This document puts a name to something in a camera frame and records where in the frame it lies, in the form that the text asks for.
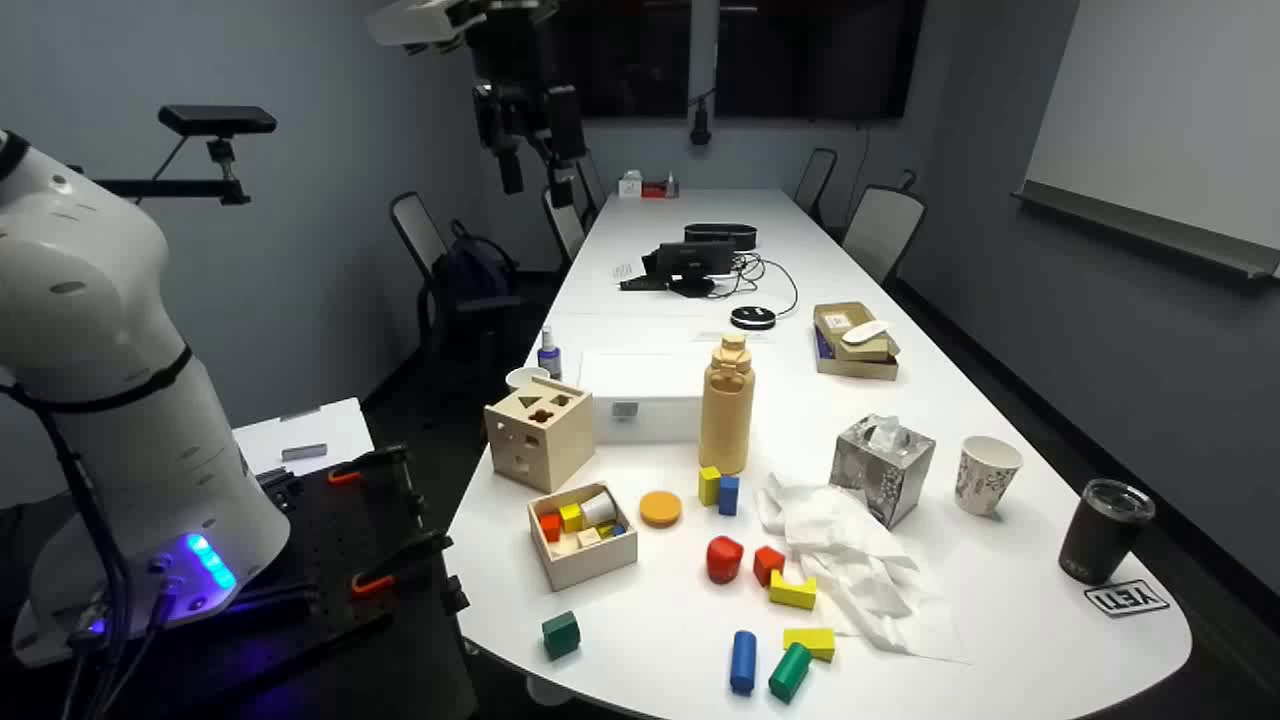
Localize black robot cart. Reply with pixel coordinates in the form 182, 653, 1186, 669
24, 442, 480, 720

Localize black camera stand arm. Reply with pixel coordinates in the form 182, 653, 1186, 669
93, 131, 257, 211

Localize grey mesh office chair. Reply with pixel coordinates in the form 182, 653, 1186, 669
390, 187, 454, 292
840, 181, 931, 288
790, 142, 846, 221
536, 156, 610, 270

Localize dark window panel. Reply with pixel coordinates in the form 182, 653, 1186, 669
570, 0, 931, 129

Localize red hexagonal block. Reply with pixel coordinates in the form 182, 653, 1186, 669
750, 546, 791, 593

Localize black camera on stand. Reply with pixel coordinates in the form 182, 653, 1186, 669
155, 100, 283, 142

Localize white crumpled cloth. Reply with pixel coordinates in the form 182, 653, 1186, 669
761, 464, 929, 659

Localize red rounded block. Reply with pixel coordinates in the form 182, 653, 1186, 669
704, 534, 750, 587

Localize thin black cable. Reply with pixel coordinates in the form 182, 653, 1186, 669
733, 247, 805, 324

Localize white paper sheets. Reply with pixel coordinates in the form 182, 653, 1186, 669
229, 393, 380, 482

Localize black metal tumbler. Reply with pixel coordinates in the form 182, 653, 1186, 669
1058, 478, 1159, 587

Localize tall wooden cylinder tower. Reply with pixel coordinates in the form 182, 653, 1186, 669
696, 334, 761, 482

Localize black office chair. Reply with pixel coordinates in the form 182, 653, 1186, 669
428, 231, 524, 328

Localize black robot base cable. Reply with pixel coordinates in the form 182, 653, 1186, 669
35, 395, 154, 720

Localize white item in tray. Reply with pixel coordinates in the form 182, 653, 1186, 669
840, 318, 897, 356

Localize black electronic device pile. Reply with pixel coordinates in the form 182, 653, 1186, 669
616, 221, 761, 301

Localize blue cylinder block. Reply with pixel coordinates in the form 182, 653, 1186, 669
723, 629, 761, 699

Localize small sanitizer bottle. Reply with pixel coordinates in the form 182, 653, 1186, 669
531, 328, 570, 386

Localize white crate cylinder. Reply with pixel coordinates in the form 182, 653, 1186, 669
582, 487, 628, 534

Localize flat white box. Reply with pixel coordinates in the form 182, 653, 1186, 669
571, 348, 712, 450

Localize wooden tray box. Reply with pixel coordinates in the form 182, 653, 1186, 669
807, 298, 904, 386

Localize marble pattern tissue box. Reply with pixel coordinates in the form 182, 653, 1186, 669
829, 411, 941, 534

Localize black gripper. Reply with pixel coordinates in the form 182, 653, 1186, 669
461, 0, 594, 199

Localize white paper cup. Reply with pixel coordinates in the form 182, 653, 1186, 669
953, 433, 1028, 521

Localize orange wooden disc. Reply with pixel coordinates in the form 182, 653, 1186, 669
638, 487, 688, 534

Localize whiteboard with grey frame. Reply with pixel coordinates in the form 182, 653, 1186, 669
1018, 0, 1280, 288

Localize black round disc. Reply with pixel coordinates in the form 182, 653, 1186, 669
730, 301, 782, 338

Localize wooden shape sorter cube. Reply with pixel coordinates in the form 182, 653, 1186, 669
483, 378, 600, 495

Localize yellow rectangular block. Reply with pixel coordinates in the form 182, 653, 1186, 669
763, 570, 826, 616
782, 626, 840, 669

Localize green house-shaped block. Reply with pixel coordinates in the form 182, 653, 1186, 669
539, 609, 586, 666

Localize green cylinder block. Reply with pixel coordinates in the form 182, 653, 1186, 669
763, 639, 816, 707

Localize white label sticker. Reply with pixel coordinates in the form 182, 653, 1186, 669
1080, 578, 1177, 622

